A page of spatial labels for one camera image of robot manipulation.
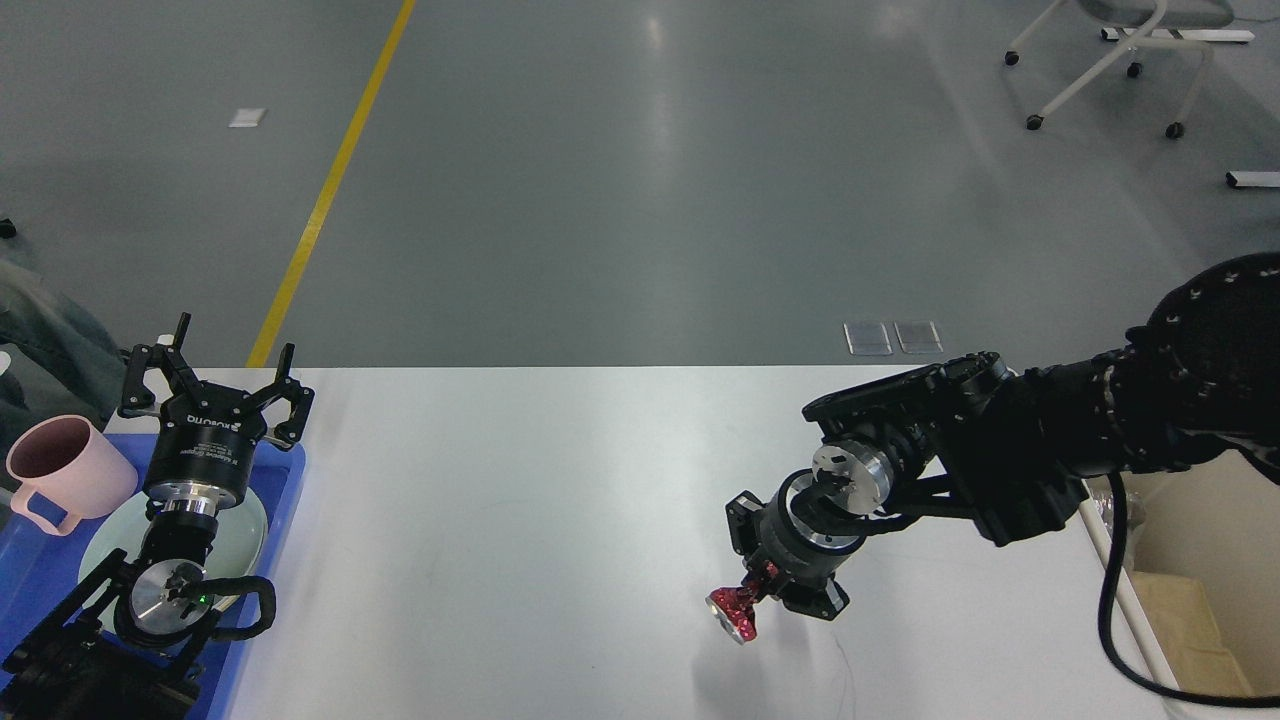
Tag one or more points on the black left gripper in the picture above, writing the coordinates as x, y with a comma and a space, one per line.
205, 450

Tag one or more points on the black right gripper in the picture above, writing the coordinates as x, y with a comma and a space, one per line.
782, 563

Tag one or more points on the crushed red can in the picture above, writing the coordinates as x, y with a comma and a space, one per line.
734, 606

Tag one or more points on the light green plate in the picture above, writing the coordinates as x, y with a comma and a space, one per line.
235, 551

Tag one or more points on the aluminium foil tray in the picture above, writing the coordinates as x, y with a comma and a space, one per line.
1102, 498

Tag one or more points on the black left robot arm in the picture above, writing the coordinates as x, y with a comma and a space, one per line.
125, 641

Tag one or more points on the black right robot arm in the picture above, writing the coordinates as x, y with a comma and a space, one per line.
972, 439

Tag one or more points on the pink mug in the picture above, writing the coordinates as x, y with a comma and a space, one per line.
70, 462

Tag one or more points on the person in jeans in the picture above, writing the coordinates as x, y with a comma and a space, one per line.
60, 336

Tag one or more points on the left floor socket plate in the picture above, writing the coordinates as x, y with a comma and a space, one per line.
868, 339

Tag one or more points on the floor socket plate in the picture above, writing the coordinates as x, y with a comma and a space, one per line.
868, 339
918, 338

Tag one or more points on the right floor socket plate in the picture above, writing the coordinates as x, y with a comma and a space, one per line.
918, 338

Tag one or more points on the white plastic bin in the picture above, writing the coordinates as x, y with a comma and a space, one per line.
1216, 523

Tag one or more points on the white bar on floor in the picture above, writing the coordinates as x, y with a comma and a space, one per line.
1253, 179

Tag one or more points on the white rolling chair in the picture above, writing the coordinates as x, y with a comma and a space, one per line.
1163, 25

